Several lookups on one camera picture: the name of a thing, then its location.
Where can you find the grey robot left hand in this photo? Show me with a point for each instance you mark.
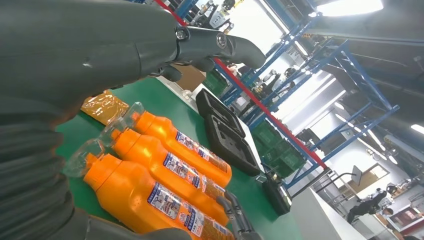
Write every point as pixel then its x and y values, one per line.
pixel 82 46

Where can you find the orange detergent bottle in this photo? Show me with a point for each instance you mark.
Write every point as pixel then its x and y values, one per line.
pixel 162 130
pixel 145 155
pixel 129 195

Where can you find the black remote controller with screen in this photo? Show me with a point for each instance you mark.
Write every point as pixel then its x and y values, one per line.
pixel 276 195

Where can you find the yellow taped cardboard mat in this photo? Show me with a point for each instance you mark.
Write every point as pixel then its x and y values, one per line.
pixel 104 107

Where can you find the white table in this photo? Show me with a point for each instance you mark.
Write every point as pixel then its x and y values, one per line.
pixel 318 218

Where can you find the green plastic crate stack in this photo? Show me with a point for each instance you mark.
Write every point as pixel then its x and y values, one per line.
pixel 281 155
pixel 215 82

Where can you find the black foam-lined carrying case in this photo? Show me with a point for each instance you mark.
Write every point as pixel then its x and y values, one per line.
pixel 228 142

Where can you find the brown cardboard box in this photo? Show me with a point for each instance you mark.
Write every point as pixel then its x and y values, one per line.
pixel 190 79

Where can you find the person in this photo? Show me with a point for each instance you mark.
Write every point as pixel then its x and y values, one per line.
pixel 366 207

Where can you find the blue metal storage rack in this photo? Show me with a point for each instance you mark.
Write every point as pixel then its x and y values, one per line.
pixel 364 86

